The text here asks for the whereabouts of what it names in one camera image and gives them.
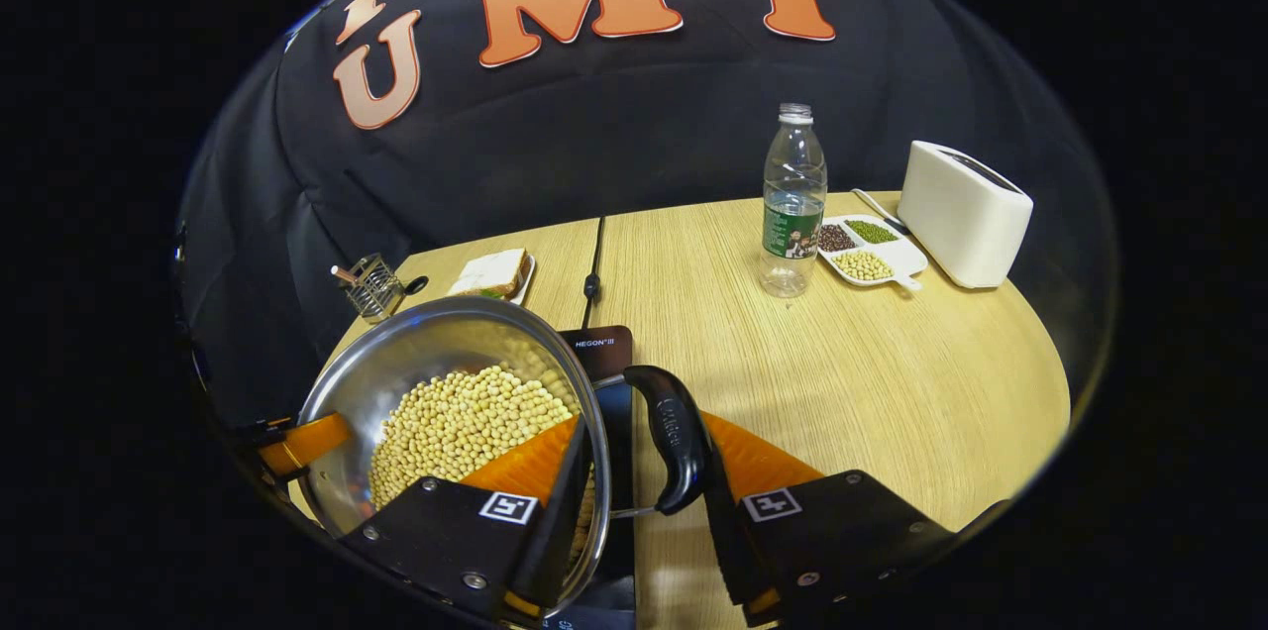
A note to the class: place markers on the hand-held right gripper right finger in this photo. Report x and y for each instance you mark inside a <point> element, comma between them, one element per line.
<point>725,541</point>

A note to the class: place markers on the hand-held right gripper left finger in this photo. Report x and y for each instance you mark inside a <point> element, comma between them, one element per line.
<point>555,531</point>

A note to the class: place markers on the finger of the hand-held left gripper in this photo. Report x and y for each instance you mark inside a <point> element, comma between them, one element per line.
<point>307,447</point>

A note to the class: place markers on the stainless steel pot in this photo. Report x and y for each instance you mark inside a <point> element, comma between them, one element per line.
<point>426,343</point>

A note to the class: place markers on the black induction cooktop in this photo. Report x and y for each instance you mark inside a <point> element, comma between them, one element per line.
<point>606,353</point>

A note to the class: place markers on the large soybean heap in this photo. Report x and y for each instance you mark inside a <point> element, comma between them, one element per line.
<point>466,422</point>

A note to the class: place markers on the small black round object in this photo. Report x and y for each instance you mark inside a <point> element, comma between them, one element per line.
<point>416,285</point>

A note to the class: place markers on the small white plate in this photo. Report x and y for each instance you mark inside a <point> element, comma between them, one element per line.
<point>525,281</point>

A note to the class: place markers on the sandwich with lettuce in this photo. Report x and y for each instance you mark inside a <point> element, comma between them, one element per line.
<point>490,273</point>

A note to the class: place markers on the small soybean heap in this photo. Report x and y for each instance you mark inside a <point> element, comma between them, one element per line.
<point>863,264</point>

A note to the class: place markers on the small dark bean heap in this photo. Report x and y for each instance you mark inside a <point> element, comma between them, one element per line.
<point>837,237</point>

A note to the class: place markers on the white divided tray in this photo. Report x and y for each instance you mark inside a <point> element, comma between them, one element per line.
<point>903,259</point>

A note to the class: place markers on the small green bean heap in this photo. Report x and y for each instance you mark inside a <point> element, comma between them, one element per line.
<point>872,231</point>

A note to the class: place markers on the clear plastic water bottle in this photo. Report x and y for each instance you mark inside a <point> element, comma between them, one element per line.
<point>792,204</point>

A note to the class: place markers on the black backdrop cloth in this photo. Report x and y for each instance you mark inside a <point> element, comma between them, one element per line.
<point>594,135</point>

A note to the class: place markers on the white toaster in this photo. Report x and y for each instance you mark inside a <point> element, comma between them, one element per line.
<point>966,214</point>

